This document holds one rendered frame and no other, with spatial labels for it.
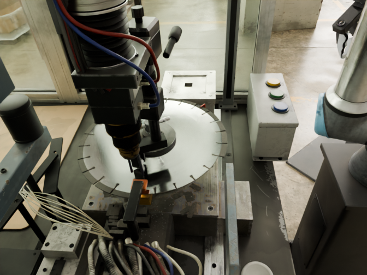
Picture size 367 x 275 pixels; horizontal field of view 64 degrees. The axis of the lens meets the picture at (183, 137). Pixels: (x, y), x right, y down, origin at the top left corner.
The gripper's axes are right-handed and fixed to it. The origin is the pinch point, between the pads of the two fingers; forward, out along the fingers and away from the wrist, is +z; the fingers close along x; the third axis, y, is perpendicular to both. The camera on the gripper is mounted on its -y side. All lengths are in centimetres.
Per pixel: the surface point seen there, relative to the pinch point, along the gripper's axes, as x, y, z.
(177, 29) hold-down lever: -8, -75, -31
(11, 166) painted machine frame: -3, -108, -13
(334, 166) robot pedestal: -24.7, -32.6, 16.3
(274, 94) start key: -2.1, -37.1, 0.2
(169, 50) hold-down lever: -12, -79, -29
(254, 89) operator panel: 4.7, -38.5, 1.2
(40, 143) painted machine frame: 2, -102, -12
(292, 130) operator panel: -14.5, -42.5, 3.8
